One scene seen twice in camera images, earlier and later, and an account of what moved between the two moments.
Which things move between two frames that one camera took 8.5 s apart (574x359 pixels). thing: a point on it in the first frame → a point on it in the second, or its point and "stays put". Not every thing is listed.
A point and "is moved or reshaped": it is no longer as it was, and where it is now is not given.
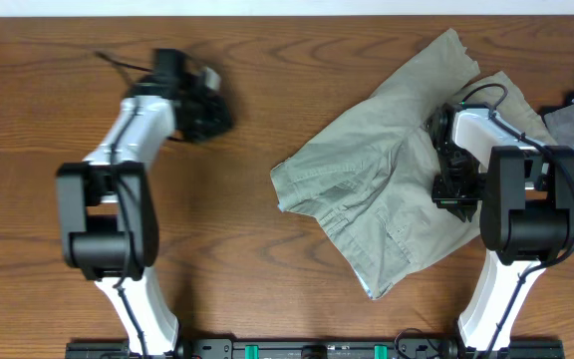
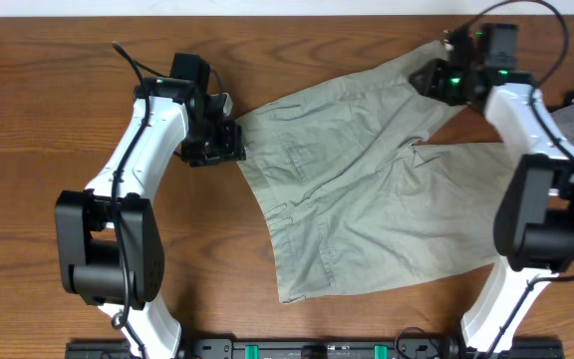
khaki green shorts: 365,184 is moved or reshaped
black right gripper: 464,204 → 427,83
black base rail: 313,349 stays put
